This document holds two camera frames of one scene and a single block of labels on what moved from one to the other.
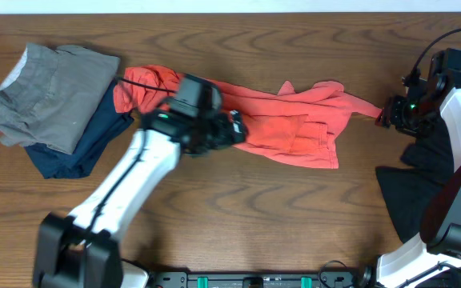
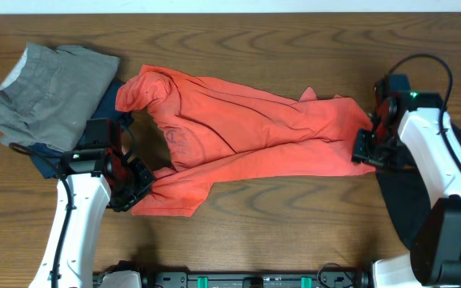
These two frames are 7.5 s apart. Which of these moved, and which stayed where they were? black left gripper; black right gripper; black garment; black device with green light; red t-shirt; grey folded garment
Moved: red t-shirt; black left gripper; black right gripper
Stayed: grey folded garment; black device with green light; black garment
